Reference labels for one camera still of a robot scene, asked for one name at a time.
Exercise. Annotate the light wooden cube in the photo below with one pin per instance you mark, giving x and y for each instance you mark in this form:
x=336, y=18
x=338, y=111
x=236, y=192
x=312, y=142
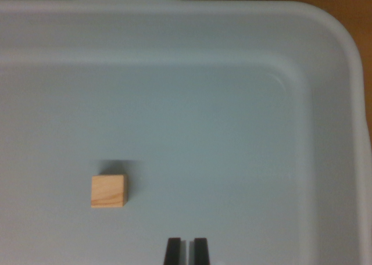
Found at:
x=107, y=191

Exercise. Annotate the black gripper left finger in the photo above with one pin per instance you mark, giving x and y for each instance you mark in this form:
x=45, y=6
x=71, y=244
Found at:
x=173, y=252

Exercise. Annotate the pale blue plastic bin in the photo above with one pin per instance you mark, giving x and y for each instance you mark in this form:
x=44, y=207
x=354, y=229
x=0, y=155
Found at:
x=203, y=116

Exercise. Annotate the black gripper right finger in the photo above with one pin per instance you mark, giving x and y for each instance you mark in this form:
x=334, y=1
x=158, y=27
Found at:
x=201, y=252

